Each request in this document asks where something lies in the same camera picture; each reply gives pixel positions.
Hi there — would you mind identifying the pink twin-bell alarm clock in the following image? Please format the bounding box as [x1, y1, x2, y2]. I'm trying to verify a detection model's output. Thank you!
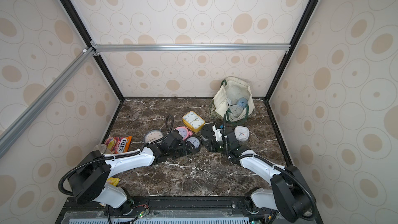
[175, 127, 193, 141]

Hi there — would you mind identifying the grey round alarm clock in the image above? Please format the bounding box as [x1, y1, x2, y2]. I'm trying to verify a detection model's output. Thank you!
[144, 130, 164, 144]

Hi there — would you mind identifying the black twin-bell alarm clock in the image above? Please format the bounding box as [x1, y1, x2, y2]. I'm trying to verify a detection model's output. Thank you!
[186, 136, 202, 155]

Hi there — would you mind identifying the white twin-bell alarm clock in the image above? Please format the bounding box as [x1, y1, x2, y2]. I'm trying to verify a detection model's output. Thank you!
[228, 105, 244, 118]

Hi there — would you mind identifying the blue square orange-hand clock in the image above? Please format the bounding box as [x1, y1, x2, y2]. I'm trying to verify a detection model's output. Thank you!
[236, 97, 248, 108]

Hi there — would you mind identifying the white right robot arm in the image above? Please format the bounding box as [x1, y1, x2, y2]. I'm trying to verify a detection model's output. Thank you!
[201, 122, 319, 224]

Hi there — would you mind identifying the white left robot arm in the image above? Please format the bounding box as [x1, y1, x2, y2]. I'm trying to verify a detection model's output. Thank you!
[58, 115, 201, 215]

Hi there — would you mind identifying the white square orange-number clock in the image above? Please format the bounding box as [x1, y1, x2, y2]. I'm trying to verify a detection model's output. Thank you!
[234, 126, 250, 142]

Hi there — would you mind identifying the white clock black back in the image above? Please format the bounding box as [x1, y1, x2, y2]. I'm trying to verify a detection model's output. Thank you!
[200, 122, 216, 141]

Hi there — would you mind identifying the yellow square alarm clock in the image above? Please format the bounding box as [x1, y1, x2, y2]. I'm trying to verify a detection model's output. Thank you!
[182, 111, 205, 133]

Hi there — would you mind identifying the cream canvas tote bag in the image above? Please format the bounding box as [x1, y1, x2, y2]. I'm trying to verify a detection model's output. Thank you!
[209, 76, 255, 125]

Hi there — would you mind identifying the Fox's candy bag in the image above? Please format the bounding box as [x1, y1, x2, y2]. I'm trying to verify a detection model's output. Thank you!
[104, 136, 132, 153]

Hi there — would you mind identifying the yellow snack packet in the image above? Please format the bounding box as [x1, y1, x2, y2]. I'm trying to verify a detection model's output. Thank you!
[106, 177, 121, 187]

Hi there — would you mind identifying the clear plastic jar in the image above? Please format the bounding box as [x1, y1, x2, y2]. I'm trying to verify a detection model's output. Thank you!
[93, 144, 112, 155]

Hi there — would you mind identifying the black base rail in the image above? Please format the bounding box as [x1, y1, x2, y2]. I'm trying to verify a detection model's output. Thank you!
[55, 195, 321, 224]

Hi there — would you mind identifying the aluminium frame bar rear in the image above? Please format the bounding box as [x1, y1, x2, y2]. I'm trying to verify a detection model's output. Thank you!
[90, 43, 291, 54]

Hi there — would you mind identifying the aluminium frame bar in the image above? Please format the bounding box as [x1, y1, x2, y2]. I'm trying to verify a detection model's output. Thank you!
[90, 43, 291, 54]
[1, 47, 94, 157]

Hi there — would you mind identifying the aluminium frame bar left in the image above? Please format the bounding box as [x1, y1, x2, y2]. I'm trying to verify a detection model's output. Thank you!
[1, 47, 94, 157]

